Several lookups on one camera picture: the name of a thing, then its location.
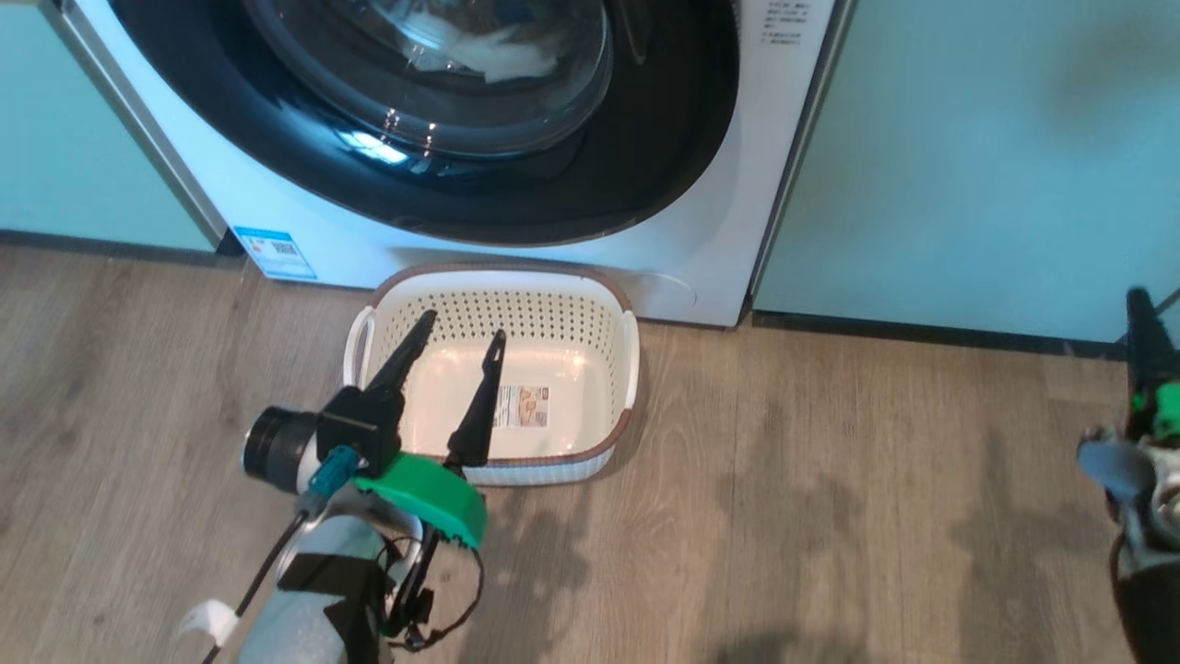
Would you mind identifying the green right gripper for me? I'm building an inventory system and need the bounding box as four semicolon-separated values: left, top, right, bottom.
1126;287;1180;445

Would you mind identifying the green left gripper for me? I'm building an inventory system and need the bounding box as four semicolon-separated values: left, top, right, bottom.
354;310;508;551

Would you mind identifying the black round glass washer door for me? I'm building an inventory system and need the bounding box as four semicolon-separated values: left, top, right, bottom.
109;0;741;247

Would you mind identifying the pale yellow printed cloth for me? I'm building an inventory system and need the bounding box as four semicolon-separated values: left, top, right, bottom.
396;7;565;84

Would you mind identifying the white perforated laundry basket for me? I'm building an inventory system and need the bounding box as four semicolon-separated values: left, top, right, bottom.
343;261;641;487

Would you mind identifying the white front-load washing machine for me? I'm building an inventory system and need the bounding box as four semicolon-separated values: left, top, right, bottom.
41;0;854;328

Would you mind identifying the paper product label sticker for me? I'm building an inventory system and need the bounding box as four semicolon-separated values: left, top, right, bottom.
493;385;551;431

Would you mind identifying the blue white energy label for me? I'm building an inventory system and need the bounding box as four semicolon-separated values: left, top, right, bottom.
230;226;318;281

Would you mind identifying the dark cabinet plinth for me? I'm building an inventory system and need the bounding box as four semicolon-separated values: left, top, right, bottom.
0;229;246;269
751;311;1130;361

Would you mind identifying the round drain filter cover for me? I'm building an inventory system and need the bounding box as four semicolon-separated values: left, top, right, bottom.
619;270;699;324

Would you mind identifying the instruction text decal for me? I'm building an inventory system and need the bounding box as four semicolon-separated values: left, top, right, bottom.
758;0;812;47

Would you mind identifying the black camera cable teal plug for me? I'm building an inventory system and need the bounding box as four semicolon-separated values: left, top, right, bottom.
201;447;360;664

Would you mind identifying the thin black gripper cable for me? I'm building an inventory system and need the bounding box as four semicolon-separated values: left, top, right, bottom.
380;526;487;654

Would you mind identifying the white cable tag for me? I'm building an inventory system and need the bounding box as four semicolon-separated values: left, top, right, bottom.
177;599;241;648

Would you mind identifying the mint cabinet with handle groove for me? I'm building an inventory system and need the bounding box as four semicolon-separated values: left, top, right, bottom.
0;0;227;255

